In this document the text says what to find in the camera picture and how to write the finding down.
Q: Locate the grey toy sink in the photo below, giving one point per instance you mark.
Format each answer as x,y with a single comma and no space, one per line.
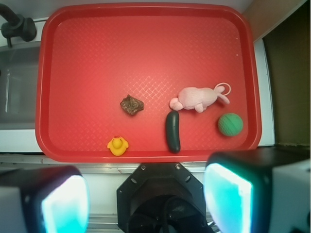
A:
18,86

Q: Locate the black faucet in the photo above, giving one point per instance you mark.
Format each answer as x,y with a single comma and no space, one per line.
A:
16,26

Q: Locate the green textured ball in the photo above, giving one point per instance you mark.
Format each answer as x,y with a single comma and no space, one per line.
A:
230,124

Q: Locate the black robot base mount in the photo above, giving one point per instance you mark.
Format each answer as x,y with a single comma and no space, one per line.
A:
162,198

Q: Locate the brown crumpled lump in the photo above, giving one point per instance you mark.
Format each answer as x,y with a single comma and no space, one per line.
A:
131,105

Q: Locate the pink plush bunny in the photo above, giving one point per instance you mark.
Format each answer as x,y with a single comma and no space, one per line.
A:
199,99

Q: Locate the dark green toy cucumber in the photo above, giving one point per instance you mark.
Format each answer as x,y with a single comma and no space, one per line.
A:
172,132

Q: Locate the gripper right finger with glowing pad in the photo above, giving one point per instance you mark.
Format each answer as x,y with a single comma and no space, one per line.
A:
265,190

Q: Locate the yellow rubber duck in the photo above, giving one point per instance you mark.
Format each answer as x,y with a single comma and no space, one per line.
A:
118,146

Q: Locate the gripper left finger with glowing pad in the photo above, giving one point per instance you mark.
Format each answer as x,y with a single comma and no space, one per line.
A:
44,200

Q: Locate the red plastic tray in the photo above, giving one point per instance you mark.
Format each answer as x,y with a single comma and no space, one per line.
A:
93,56

